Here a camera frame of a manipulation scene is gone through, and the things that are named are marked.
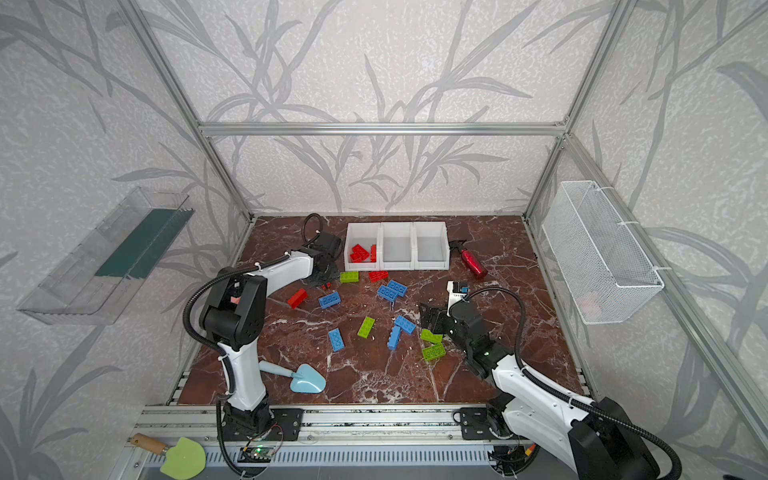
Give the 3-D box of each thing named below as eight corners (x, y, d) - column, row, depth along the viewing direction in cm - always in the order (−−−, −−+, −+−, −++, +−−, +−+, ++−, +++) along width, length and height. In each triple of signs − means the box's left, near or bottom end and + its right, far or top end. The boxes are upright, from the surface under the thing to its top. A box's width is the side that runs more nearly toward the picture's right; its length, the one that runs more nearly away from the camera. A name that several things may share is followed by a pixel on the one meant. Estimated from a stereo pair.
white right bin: (413, 272, 106) (414, 260, 100) (412, 234, 117) (413, 221, 112) (448, 272, 106) (451, 260, 100) (444, 234, 117) (446, 221, 112)
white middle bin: (379, 273, 105) (378, 261, 100) (381, 234, 117) (380, 222, 111) (414, 273, 105) (415, 261, 100) (413, 234, 117) (414, 222, 111)
